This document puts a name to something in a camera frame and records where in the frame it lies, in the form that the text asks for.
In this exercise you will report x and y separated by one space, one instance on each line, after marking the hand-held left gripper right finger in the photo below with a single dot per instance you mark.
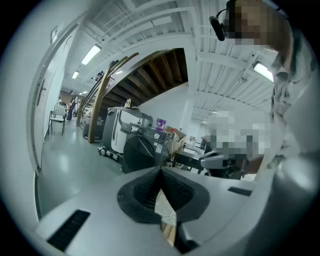
215 200

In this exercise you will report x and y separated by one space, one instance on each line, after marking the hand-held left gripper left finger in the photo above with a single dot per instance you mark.
100 225

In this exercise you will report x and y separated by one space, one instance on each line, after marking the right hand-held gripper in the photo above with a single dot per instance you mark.
212 160

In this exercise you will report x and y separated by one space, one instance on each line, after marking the dark grey detergent drawer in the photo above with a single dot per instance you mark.
127 129

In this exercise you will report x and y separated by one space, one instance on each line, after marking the person's right forearm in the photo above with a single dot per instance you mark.
253 165

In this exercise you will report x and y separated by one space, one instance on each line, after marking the purple detergent container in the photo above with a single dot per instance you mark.
161 124

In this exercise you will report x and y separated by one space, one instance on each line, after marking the dark grey washing machine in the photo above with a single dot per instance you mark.
145 148

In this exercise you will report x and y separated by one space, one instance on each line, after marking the white and black machine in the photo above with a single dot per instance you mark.
116 130

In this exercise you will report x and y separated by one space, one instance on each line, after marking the black table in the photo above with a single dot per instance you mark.
191 158

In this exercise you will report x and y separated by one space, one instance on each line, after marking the brown cardboard box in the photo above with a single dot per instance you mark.
178 143

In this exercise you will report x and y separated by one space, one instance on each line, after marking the yellow bottle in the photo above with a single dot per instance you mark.
128 102

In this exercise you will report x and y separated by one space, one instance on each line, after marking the long ceiling light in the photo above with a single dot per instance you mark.
91 54
263 71
75 74

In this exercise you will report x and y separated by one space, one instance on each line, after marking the person's patterned shirt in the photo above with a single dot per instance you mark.
287 87

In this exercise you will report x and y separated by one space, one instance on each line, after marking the white chair with black legs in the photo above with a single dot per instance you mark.
58 117

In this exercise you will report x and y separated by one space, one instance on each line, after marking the wooden staircase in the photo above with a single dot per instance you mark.
125 82

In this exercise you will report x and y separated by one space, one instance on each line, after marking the white door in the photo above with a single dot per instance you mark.
46 100

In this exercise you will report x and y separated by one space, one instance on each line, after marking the black head-mounted camera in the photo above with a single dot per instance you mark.
218 26

